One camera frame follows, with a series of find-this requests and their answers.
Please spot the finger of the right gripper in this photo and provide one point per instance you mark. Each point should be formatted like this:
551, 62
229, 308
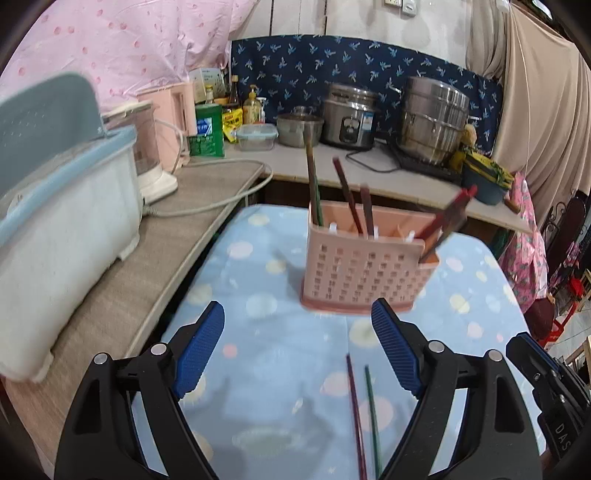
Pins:
536, 365

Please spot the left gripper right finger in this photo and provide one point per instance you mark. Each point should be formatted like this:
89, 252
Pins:
496, 438

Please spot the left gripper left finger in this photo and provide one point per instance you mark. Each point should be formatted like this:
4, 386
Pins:
99, 438

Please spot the green chopstick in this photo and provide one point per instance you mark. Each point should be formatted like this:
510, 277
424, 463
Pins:
373, 424
318, 206

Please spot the dark red chopstick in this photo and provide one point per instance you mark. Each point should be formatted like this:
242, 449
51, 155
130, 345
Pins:
360, 450
368, 209

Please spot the brown chopstick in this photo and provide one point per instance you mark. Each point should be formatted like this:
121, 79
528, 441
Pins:
449, 230
312, 182
348, 194

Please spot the pink floral apron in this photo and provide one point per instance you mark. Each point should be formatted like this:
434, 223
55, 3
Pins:
524, 260

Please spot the red chopstick in holder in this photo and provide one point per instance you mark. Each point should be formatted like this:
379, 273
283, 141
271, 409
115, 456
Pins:
456, 207

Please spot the blue planet pattern tablecloth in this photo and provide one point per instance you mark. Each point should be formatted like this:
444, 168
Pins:
274, 402

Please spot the black induction cooker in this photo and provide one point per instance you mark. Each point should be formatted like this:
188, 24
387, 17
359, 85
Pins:
412, 164

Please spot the pink perforated utensil holder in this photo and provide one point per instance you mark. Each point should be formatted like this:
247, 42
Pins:
346, 271

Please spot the brown chopstick in holder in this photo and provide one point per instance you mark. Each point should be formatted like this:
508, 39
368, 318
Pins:
348, 194

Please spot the beige curtain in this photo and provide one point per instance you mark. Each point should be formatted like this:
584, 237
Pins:
544, 131

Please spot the white blue dish rack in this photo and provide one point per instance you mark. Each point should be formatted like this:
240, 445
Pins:
70, 207

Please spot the green chopstick in holder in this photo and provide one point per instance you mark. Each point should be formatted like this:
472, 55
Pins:
318, 206

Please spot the white blender base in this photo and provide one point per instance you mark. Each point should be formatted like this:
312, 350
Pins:
154, 182

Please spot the large steel steamer pot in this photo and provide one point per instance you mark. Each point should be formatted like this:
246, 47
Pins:
434, 116

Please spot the green detergent bottle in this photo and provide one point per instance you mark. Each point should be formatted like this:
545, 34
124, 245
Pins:
208, 142

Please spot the steel rice cooker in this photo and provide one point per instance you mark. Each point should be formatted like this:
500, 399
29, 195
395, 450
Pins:
350, 115

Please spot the clear food container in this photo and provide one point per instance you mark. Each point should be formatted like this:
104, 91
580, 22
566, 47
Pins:
256, 137

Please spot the small steel pot with lid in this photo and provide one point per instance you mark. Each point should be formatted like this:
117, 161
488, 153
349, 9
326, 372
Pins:
298, 127

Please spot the yellow snack packet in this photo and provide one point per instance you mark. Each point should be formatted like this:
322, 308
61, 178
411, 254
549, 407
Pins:
231, 122

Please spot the pink electric kettle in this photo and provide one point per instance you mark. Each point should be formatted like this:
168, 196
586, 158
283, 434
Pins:
174, 105

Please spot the yellow oil bottle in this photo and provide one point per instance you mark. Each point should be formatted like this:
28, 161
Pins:
252, 108

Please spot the dark sauce bottle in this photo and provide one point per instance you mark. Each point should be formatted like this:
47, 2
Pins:
233, 99

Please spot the white carton box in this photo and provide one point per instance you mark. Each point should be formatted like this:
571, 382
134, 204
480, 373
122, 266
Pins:
201, 77

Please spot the pink dotted curtain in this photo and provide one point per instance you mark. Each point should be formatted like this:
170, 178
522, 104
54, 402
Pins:
123, 47

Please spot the white wall socket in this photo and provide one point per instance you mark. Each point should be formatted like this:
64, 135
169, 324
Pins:
407, 7

